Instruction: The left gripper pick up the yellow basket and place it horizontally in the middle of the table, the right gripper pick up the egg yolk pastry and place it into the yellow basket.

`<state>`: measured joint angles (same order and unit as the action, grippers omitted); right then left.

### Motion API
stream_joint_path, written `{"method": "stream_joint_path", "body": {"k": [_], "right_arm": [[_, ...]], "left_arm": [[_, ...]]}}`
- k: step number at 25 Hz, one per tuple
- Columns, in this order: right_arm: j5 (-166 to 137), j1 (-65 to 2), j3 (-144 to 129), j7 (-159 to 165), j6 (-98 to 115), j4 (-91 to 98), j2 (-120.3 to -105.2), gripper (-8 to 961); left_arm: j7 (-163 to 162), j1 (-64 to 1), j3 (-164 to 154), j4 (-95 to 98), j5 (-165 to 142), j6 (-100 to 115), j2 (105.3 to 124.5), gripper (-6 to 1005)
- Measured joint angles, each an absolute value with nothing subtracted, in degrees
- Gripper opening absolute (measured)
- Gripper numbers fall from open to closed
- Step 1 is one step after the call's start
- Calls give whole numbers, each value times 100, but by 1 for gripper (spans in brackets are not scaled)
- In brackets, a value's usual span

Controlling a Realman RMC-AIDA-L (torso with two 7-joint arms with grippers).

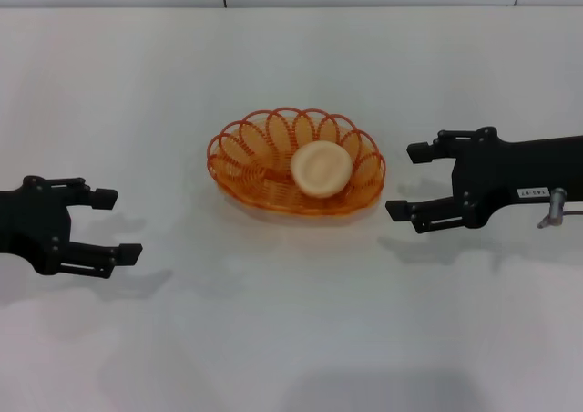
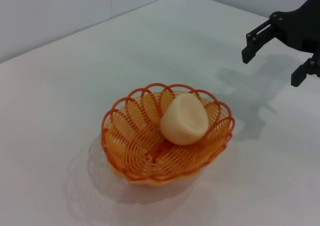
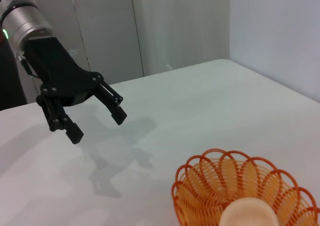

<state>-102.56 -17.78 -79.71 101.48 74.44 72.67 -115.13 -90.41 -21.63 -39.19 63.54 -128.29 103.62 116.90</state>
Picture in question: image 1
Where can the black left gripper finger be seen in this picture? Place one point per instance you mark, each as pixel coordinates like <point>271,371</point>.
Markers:
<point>127,253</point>
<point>105,198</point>

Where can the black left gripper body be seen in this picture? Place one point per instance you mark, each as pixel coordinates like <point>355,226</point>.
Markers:
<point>32,225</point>

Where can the round beige bread bun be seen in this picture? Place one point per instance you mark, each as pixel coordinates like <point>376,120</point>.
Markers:
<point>321,170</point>

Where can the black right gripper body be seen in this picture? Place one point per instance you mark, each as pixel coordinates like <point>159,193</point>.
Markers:
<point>510,170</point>

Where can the orange woven plastic basket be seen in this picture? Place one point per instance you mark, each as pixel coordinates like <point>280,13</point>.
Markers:
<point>255,175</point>

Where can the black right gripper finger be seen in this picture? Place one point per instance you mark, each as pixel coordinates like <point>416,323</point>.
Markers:
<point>398,210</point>
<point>421,152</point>

